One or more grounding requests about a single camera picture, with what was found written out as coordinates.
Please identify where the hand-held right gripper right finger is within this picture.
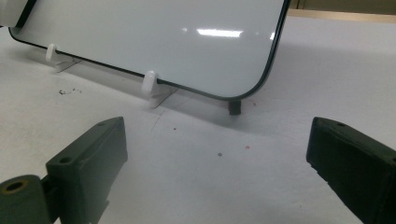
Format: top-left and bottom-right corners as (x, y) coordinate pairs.
(305, 117), (396, 224)

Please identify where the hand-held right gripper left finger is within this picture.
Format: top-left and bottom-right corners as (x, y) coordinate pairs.
(45, 116), (129, 224)

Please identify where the white board with black frame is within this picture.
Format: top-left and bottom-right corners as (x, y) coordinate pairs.
(8, 0), (292, 102)

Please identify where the white table cover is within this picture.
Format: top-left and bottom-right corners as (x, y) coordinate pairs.
(0, 15), (396, 224)

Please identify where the white plastic stand foot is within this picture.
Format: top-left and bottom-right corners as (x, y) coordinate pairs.
(45, 43), (82, 73)
(141, 70), (179, 109)

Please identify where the black stand leg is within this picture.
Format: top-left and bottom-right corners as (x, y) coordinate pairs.
(228, 99), (242, 116)

